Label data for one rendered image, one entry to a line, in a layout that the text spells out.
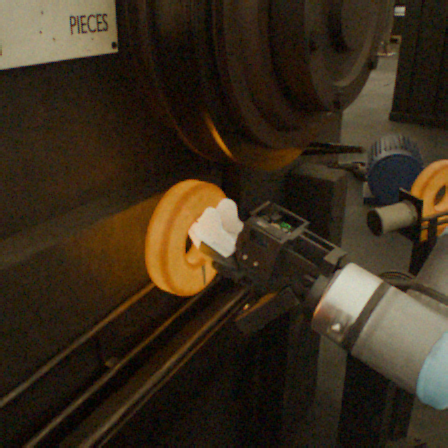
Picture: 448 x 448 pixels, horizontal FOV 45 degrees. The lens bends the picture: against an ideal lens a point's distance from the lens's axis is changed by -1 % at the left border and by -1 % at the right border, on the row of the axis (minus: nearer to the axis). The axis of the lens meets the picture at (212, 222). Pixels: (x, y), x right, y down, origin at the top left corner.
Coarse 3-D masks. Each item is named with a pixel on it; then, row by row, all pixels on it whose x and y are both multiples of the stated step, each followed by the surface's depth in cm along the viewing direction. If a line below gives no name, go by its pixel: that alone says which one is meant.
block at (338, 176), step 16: (304, 176) 105; (320, 176) 103; (336, 176) 103; (304, 192) 106; (320, 192) 104; (336, 192) 103; (288, 208) 109; (304, 208) 107; (320, 208) 105; (336, 208) 105; (320, 224) 106; (336, 224) 107; (336, 240) 109
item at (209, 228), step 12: (204, 216) 68; (216, 216) 66; (192, 228) 70; (204, 228) 68; (216, 228) 67; (192, 240) 70; (204, 240) 68; (216, 240) 68; (228, 240) 66; (228, 252) 67
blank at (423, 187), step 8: (432, 168) 116; (440, 168) 115; (424, 176) 116; (432, 176) 115; (440, 176) 116; (416, 184) 117; (424, 184) 115; (432, 184) 115; (440, 184) 117; (416, 192) 116; (424, 192) 115; (432, 192) 116; (424, 200) 116; (432, 200) 117; (424, 208) 117; (432, 208) 118; (440, 208) 121; (424, 216) 118
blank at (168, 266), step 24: (168, 192) 69; (192, 192) 68; (216, 192) 73; (168, 216) 66; (192, 216) 69; (168, 240) 66; (168, 264) 67; (192, 264) 72; (168, 288) 70; (192, 288) 73
